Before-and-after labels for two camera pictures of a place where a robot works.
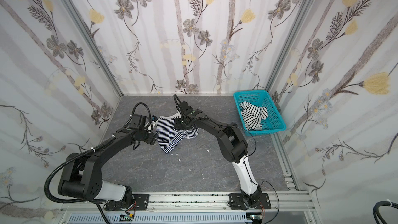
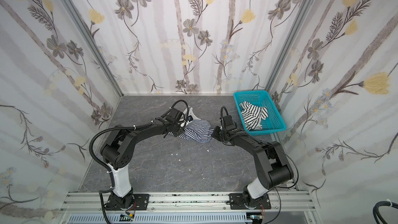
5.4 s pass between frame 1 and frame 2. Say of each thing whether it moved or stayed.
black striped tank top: stayed
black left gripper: moved
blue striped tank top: moved
